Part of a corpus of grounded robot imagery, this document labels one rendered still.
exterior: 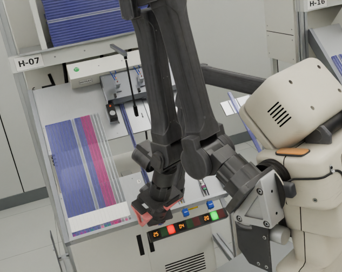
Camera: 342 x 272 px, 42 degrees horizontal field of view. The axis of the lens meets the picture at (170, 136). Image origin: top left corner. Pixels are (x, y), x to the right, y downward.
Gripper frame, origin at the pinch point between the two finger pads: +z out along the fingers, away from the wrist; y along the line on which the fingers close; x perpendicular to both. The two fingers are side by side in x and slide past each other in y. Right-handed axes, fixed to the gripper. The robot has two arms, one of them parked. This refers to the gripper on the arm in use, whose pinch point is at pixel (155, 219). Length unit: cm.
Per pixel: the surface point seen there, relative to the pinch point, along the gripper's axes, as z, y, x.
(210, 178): 0.2, -28.0, -10.5
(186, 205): -1.6, -13.7, -1.9
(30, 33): -5, 30, -99
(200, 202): -0.2, -20.0, -1.9
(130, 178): 1.1, 4.7, -19.9
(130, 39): -11, -12, -81
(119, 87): -6, -1, -60
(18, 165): 168, 62, -112
